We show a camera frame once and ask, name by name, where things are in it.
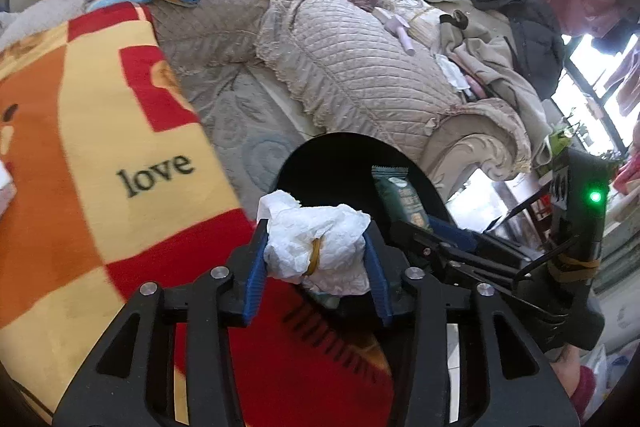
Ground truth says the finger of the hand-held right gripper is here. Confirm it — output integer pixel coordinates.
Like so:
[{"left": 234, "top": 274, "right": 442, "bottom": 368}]
[
  {"left": 389, "top": 219, "right": 532, "bottom": 296},
  {"left": 427, "top": 216, "right": 547, "bottom": 279}
]

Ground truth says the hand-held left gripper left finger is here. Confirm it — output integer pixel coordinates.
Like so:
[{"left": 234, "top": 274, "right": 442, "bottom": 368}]
[{"left": 52, "top": 219, "right": 273, "bottom": 427}]

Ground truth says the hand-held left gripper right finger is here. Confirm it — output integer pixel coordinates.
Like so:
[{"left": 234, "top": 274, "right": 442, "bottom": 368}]
[{"left": 362, "top": 229, "right": 581, "bottom": 427}]

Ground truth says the green snack wrapper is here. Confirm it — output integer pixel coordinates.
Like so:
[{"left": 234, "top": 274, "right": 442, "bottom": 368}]
[{"left": 371, "top": 165, "right": 436, "bottom": 233}]

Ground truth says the white tissue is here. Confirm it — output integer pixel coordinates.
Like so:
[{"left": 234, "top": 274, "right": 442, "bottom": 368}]
[{"left": 256, "top": 189, "right": 373, "bottom": 298}]

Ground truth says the black trash bin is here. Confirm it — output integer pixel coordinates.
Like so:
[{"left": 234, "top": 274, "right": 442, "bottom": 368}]
[{"left": 272, "top": 132, "right": 453, "bottom": 427}]

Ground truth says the person's right forearm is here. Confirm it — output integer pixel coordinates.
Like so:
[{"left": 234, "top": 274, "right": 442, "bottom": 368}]
[{"left": 550, "top": 344, "right": 608, "bottom": 418}]

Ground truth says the cream carved footboard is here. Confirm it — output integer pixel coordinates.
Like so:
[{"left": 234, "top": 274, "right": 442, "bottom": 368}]
[{"left": 425, "top": 132, "right": 531, "bottom": 202}]

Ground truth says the white plastic bag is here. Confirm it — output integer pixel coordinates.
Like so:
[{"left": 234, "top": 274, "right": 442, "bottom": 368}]
[{"left": 585, "top": 342, "right": 636, "bottom": 388}]

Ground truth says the orange red printed blanket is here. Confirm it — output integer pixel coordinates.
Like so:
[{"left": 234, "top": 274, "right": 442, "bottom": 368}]
[{"left": 0, "top": 2, "right": 396, "bottom": 427}]

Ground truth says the beige cloth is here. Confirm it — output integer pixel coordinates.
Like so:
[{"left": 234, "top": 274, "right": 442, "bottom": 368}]
[{"left": 435, "top": 12, "right": 551, "bottom": 158}]

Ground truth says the black jacket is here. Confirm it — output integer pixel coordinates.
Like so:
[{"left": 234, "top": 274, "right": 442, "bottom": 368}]
[{"left": 470, "top": 0, "right": 566, "bottom": 100}]

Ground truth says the beige quilted sofa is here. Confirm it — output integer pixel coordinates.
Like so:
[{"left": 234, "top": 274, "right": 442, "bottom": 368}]
[{"left": 147, "top": 0, "right": 533, "bottom": 208}]

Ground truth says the lilac brush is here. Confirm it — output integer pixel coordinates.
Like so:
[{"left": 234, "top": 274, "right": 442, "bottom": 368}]
[{"left": 372, "top": 7, "right": 416, "bottom": 56}]

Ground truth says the grey fleece blanket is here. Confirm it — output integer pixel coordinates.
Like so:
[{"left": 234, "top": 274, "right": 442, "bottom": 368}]
[{"left": 0, "top": 0, "right": 96, "bottom": 52}]

